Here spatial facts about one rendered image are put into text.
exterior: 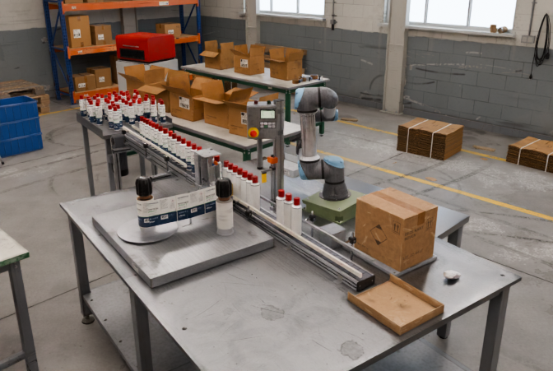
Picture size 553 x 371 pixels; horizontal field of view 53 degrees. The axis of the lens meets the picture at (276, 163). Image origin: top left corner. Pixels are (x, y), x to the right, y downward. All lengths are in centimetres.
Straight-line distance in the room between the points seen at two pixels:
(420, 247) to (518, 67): 553
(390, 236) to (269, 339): 77
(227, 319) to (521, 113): 632
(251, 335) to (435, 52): 675
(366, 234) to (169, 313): 100
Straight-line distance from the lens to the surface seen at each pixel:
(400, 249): 260
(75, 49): 975
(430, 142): 687
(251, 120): 299
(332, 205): 314
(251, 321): 232
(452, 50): 837
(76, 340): 379
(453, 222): 325
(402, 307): 244
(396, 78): 883
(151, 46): 828
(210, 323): 232
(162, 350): 321
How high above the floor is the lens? 218
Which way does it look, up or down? 20 degrees down
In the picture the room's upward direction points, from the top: straight up
